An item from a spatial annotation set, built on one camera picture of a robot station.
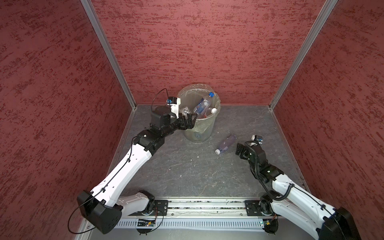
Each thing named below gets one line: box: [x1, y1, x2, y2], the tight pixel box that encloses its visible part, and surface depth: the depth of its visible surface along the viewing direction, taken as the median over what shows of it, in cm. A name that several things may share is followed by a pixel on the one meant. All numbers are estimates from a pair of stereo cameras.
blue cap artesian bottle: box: [193, 91, 215, 118], surface depth 91 cm
